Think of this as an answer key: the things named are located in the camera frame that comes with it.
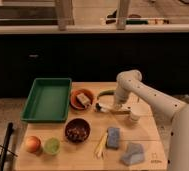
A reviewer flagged white handled dish brush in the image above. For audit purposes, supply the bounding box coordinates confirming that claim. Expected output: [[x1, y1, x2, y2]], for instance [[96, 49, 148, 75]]
[[95, 103, 130, 114]]

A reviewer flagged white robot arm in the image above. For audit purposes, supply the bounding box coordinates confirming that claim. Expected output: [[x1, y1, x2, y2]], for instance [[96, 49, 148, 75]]
[[113, 70, 189, 171]]

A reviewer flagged green plastic tray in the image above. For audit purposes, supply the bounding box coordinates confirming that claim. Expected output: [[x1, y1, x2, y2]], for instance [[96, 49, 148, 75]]
[[21, 78, 72, 123]]

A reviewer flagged white plastic cup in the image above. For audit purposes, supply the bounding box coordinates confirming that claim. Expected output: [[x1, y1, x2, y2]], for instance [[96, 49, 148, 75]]
[[129, 104, 144, 124]]

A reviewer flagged blue sponge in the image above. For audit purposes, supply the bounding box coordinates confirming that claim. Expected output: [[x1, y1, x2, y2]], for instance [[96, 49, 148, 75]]
[[106, 127, 120, 149]]

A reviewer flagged tan sponge block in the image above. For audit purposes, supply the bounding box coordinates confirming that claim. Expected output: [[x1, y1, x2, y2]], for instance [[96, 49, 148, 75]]
[[77, 93, 91, 106]]

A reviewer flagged orange bowl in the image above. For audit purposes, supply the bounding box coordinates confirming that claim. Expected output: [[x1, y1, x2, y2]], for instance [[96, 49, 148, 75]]
[[70, 89, 94, 110]]

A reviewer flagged dark brown bowl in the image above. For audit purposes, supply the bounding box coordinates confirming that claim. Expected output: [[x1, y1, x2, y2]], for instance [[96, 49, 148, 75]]
[[64, 118, 90, 143]]

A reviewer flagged grey blue cloth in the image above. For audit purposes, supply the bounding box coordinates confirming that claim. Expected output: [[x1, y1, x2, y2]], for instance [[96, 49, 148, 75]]
[[120, 142, 145, 166]]

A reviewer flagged red yellow apple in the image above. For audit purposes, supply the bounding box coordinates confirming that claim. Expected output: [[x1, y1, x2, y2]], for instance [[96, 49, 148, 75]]
[[25, 136, 41, 153]]

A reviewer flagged black pole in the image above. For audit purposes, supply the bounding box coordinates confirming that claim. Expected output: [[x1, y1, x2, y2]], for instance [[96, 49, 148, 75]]
[[0, 122, 13, 171]]

